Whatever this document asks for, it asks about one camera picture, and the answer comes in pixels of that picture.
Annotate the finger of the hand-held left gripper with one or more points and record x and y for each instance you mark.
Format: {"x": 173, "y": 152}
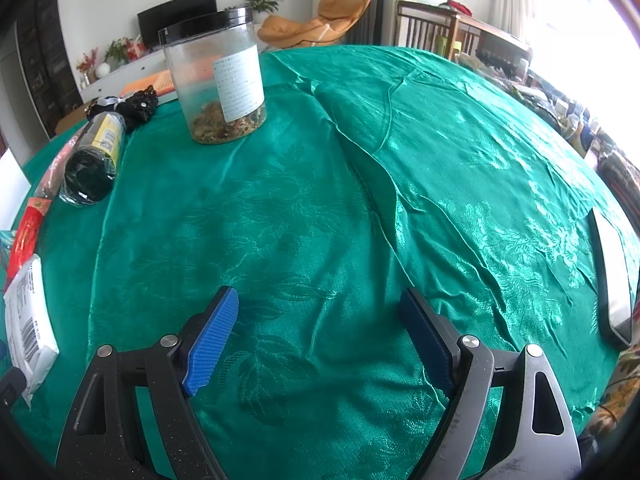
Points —
{"x": 12, "y": 386}

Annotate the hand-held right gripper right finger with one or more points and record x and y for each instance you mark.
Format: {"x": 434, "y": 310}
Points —
{"x": 425, "y": 345}

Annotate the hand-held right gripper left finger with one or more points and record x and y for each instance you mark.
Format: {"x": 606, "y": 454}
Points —
{"x": 210, "y": 345}

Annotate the white cardboard box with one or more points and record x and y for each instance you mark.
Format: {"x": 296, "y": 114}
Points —
{"x": 10, "y": 175}

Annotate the pink socks packet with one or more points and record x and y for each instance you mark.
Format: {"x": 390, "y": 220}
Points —
{"x": 55, "y": 170}

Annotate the white barcode packet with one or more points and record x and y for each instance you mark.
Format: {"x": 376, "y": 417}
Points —
{"x": 27, "y": 320}

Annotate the red packet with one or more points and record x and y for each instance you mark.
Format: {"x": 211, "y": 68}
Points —
{"x": 27, "y": 235}

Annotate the green patterned tablecloth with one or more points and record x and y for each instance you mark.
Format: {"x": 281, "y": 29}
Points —
{"x": 300, "y": 185}

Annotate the floral patterned cloth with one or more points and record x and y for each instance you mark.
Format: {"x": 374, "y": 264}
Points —
{"x": 615, "y": 395}

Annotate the white flat case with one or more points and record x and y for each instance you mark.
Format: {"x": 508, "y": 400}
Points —
{"x": 612, "y": 270}

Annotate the packaged dark cloth roll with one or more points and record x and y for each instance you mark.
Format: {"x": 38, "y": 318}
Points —
{"x": 90, "y": 170}

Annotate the black lace scrunchie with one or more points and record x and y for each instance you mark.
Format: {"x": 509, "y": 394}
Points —
{"x": 140, "y": 105}

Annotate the brown cardboard box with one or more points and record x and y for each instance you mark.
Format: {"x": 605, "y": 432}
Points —
{"x": 70, "y": 121}

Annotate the pile of cluttered household goods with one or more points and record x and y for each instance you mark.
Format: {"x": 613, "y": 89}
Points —
{"x": 590, "y": 125}

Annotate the clear jar with black lid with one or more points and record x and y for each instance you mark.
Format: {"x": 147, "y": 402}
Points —
{"x": 200, "y": 70}

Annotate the white television cabinet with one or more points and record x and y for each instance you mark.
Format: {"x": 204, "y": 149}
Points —
{"x": 145, "y": 62}

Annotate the white round vase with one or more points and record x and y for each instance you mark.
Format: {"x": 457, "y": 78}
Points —
{"x": 103, "y": 70}

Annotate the green stool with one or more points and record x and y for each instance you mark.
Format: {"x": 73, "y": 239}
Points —
{"x": 442, "y": 45}

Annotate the red flower bouquet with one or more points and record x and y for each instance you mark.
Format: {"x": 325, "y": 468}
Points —
{"x": 86, "y": 62}

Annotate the bushy green potted plant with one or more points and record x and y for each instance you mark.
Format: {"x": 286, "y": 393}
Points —
{"x": 116, "y": 51}

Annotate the dark wooden table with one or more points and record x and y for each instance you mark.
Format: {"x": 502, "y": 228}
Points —
{"x": 495, "y": 35}

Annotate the dark wooden chair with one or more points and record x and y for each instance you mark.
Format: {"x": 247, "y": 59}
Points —
{"x": 420, "y": 25}

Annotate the black display cabinet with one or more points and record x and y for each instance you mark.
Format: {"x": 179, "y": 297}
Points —
{"x": 45, "y": 60}

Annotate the black television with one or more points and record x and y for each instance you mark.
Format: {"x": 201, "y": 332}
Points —
{"x": 175, "y": 15}

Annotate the red cloth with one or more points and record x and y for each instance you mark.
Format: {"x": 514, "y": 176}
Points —
{"x": 459, "y": 7}

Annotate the large potted plant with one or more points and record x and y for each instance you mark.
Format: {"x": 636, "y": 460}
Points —
{"x": 260, "y": 5}

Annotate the orange rocking armchair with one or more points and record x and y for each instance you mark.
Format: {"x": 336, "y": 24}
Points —
{"x": 340, "y": 10}

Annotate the grey curtain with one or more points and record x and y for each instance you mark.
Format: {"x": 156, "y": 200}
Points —
{"x": 370, "y": 0}

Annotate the white sheer curtain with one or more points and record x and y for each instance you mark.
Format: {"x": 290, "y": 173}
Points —
{"x": 515, "y": 0}

